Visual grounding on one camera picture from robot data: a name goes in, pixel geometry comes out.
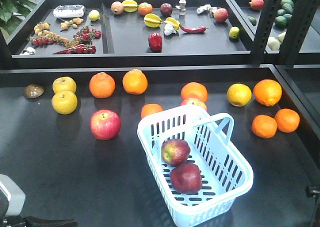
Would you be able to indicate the white packaged tray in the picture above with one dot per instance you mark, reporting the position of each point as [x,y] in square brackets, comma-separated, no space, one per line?
[69,11]

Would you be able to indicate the yellow citrus fruit right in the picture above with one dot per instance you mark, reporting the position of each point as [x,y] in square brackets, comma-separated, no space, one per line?
[239,94]

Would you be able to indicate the small orange behind basket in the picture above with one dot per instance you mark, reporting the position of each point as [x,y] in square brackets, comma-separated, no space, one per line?
[149,109]

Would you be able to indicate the red pomegranate middle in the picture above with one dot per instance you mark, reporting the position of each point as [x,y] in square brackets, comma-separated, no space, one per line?
[221,15]

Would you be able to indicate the black steel shelf post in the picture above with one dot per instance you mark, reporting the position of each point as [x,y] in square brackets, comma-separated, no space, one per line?
[265,24]

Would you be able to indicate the red bell pepper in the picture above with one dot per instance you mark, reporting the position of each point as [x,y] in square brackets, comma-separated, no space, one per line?
[155,41]

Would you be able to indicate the small orange middle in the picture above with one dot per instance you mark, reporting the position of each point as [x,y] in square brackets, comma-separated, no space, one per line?
[264,126]

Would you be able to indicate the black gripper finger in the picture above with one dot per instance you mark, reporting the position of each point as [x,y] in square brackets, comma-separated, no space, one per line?
[38,222]

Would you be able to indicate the brown mushroom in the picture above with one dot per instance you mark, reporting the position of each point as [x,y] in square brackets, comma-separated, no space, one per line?
[33,91]

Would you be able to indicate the light blue plastic basket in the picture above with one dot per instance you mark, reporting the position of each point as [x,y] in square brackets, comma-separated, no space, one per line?
[224,172]

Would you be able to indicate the pale pear upper tray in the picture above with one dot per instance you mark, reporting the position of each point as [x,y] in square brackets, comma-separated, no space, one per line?
[273,43]

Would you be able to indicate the potted green plant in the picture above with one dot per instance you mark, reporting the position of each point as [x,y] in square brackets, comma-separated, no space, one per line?
[9,9]

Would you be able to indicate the yellow starfruit front left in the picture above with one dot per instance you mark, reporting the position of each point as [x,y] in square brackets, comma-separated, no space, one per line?
[152,20]

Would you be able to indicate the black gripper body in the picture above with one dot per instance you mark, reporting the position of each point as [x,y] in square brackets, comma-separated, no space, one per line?
[313,191]

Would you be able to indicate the yellow starfruit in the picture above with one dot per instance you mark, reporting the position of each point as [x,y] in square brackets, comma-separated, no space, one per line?
[152,20]
[172,21]
[130,6]

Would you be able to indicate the orange back right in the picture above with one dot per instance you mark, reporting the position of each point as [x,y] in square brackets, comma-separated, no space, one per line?
[135,82]

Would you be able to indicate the orange back left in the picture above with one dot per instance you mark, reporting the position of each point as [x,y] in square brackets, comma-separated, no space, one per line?
[102,85]

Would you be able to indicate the white garlic bulb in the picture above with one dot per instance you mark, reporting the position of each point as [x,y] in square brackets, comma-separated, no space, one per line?
[169,29]

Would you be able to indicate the yellow starfruit back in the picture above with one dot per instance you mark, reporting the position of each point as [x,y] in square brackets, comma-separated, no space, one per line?
[130,6]

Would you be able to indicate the pile of green avocados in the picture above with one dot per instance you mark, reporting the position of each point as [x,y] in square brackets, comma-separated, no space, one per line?
[284,14]

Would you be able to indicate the red apple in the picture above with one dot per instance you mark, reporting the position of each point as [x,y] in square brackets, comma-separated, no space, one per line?
[105,124]
[175,151]
[186,178]
[194,101]

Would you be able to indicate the white mushroom pieces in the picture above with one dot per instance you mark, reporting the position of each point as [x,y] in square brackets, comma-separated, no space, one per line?
[207,9]

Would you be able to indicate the red peach upper tray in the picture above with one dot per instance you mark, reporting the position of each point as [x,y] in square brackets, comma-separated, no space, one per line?
[256,4]

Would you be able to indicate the orange front right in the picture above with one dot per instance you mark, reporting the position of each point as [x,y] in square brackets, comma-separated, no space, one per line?
[267,92]

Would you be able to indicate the white garlic cloves left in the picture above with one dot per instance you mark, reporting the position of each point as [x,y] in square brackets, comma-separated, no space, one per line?
[28,51]

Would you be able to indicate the small yellow lemon back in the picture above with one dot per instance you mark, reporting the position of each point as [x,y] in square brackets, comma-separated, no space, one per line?
[94,15]

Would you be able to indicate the yellow starfruit front right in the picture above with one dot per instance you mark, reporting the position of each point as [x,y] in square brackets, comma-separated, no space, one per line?
[172,21]

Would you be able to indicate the orange behind apple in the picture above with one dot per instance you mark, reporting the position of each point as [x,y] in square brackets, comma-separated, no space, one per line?
[194,90]

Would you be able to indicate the small orange right pair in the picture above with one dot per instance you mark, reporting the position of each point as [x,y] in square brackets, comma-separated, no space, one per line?
[287,120]

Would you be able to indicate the cherry tomatoes and chilies pile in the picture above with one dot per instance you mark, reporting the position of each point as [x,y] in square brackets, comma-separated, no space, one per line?
[80,43]

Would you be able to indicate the red chili pepper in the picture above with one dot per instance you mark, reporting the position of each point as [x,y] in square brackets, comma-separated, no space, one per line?
[195,30]

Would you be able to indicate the red apple front bottom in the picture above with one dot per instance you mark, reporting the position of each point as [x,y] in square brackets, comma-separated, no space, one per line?
[175,151]

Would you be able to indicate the small yellow-green lime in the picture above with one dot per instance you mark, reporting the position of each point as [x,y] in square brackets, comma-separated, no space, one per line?
[234,32]

